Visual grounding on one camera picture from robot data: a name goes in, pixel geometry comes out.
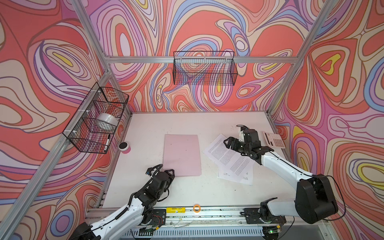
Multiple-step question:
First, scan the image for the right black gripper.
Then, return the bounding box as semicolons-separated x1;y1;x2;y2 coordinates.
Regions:
223;136;251;155

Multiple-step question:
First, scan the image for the printed English text sheet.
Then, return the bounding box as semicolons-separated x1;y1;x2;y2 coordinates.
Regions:
203;134;254;181

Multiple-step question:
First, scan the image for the pink file folder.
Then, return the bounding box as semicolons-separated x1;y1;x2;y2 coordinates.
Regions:
163;135;202;177

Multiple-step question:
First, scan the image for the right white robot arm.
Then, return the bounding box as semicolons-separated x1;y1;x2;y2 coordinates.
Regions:
223;125;339;224

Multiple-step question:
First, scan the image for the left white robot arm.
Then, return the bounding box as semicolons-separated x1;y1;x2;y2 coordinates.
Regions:
70;165;175;240

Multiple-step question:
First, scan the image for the yellow label strip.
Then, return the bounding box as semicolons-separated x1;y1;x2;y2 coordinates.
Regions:
166;207;186;213

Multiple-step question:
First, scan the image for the printed Chinese text sheet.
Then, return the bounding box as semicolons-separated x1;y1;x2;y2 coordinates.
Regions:
218;149;254;186

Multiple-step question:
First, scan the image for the pink tape roll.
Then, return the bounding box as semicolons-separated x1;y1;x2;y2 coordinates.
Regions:
119;142;131;154

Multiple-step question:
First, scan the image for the black marker pen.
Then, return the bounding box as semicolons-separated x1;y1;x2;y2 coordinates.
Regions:
104;135;111;153

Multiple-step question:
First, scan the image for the white tape roll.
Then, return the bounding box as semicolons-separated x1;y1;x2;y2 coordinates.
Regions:
97;113;119;126

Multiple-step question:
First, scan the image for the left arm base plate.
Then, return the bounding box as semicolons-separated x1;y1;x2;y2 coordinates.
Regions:
141;209;167;228

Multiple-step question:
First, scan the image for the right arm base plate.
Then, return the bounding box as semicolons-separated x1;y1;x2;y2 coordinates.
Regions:
240;208;287;225

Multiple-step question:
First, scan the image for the black wire basket back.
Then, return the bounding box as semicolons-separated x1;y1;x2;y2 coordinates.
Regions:
173;50;238;86

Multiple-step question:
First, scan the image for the black wire basket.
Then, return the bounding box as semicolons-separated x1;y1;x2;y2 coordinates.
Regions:
173;50;238;86
63;83;129;154

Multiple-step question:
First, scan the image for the black wire basket left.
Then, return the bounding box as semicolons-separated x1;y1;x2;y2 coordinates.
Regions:
63;83;129;154

